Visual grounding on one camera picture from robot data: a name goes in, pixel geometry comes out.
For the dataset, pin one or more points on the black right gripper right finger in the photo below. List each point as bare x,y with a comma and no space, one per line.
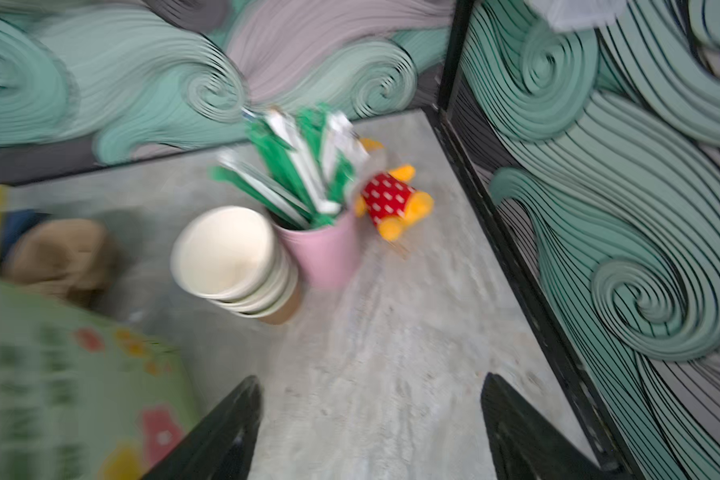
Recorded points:
523,444

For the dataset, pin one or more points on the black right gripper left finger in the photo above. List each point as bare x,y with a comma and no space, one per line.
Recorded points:
222,445

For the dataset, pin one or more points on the white paper takeout bag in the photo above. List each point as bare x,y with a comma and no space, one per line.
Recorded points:
82,397

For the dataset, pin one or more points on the stack of green paper cups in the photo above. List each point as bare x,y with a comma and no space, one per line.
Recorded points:
231,257

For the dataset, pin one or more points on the pink straw holder cup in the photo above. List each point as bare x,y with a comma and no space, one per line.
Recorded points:
328,256

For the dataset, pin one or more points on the brown cup sleeve pile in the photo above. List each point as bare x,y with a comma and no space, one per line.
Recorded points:
71,260

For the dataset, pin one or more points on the red yellow plush toy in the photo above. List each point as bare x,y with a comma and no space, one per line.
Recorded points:
387,198

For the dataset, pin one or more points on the wrapped straws bundle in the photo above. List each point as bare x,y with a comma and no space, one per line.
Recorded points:
316,165

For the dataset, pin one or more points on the navy blue napkin stack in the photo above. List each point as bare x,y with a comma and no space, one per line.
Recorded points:
14,225

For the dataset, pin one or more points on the black corner frame post right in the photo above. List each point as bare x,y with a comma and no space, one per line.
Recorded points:
471,146

